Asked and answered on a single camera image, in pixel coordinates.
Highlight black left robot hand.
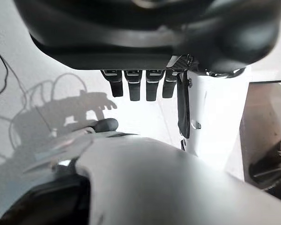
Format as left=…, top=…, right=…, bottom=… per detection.
left=13, top=0, right=281, bottom=102

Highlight thin black cable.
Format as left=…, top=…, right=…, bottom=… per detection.
left=0, top=44, right=9, bottom=98

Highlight black machine base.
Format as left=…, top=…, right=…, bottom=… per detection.
left=248, top=130, right=281, bottom=189

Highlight white appliance cabinet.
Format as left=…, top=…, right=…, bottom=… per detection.
left=186, top=67, right=280, bottom=183

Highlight dark hanging cloth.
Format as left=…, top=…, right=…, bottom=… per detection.
left=177, top=70, right=193, bottom=139

